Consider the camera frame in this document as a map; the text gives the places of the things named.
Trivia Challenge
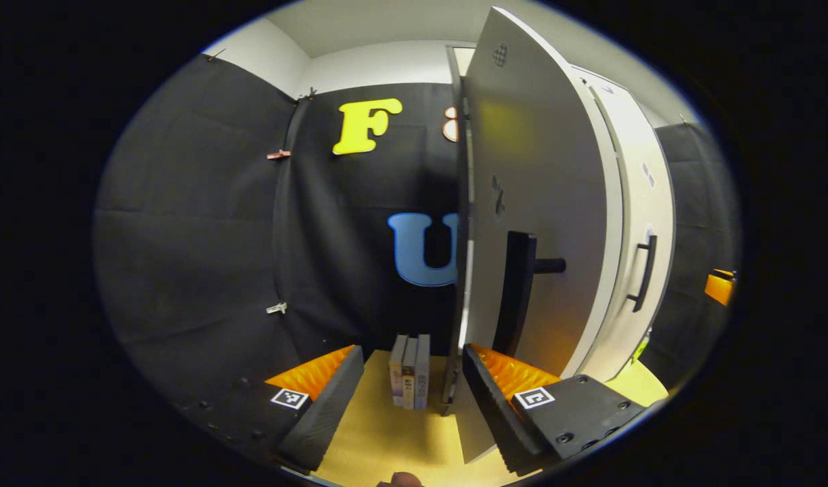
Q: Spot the black backdrop cloth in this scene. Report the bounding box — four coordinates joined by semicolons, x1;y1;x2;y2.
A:
93;54;743;407

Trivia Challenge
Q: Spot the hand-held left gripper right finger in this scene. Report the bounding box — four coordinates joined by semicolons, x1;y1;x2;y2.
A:
461;342;648;476

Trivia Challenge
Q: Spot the blue grey spine book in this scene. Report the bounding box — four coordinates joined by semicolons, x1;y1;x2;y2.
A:
414;334;431;411

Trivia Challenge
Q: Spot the black door handle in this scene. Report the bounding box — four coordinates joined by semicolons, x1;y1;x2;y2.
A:
492;231;567;358
626;235;658;313

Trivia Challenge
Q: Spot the white shoe cabinet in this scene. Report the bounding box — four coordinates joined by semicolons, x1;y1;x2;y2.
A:
570;64;648;122

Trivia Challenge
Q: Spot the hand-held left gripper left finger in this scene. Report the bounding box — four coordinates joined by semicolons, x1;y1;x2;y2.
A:
177;344;365;473

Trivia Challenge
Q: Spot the white cabinet door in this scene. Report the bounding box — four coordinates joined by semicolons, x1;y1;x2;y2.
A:
443;5;624;466
590;74;676;383

